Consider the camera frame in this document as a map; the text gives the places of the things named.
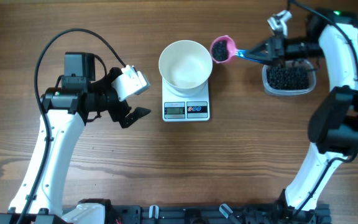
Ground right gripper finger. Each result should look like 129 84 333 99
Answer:
244 52 275 65
248 40 269 55

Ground pink scoop blue handle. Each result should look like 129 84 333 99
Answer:
209 35 253 64

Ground black beans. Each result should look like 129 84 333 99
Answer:
212 40 229 62
266 67 310 90

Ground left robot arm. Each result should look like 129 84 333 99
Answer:
0 52 150 223

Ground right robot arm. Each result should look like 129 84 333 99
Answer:
246 8 358 223

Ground white digital kitchen scale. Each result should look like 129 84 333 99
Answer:
162 80 210 122

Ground white bowl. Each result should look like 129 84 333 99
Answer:
158 40 213 91

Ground black beans in container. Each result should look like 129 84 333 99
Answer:
266 67 310 90

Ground clear plastic container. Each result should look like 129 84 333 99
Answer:
262 59 316 96

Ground left black cable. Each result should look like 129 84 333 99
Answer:
16 28 127 224

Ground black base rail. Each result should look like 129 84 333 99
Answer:
109 204 332 224

